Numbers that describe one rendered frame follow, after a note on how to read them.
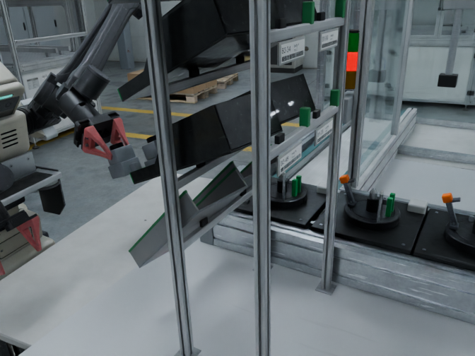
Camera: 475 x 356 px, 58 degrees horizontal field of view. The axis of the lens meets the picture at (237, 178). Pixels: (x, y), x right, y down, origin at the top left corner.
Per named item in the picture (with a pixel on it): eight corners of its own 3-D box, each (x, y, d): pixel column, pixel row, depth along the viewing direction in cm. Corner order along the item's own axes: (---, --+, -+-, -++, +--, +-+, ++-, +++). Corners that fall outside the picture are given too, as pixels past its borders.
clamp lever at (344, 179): (347, 204, 112) (338, 177, 111) (349, 200, 114) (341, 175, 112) (360, 202, 110) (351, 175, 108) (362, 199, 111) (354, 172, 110)
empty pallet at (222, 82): (162, 87, 767) (160, 79, 761) (180, 78, 838) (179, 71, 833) (225, 89, 734) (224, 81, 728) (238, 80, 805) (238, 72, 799)
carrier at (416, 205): (310, 233, 108) (312, 188, 103) (340, 196, 127) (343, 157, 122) (410, 258, 97) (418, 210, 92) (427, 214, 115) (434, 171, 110)
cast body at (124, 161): (112, 179, 93) (100, 149, 92) (128, 172, 96) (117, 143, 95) (130, 174, 87) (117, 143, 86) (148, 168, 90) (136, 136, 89)
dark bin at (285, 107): (182, 159, 93) (169, 127, 92) (222, 143, 102) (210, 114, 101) (276, 126, 73) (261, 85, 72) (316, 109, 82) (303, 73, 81)
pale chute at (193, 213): (138, 268, 90) (128, 251, 91) (184, 241, 99) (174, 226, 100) (198, 212, 70) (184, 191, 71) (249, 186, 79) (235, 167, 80)
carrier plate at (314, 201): (225, 211, 120) (225, 204, 119) (264, 180, 139) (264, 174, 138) (305, 232, 109) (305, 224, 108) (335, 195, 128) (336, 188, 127)
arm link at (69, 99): (69, 111, 102) (51, 104, 97) (85, 88, 101) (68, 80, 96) (85, 128, 99) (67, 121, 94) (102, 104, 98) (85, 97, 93)
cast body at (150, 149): (148, 176, 83) (135, 143, 83) (166, 169, 86) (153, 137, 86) (173, 168, 77) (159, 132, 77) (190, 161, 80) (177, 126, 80)
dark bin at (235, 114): (133, 184, 81) (119, 148, 80) (184, 164, 90) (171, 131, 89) (230, 153, 61) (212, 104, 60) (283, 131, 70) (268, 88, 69)
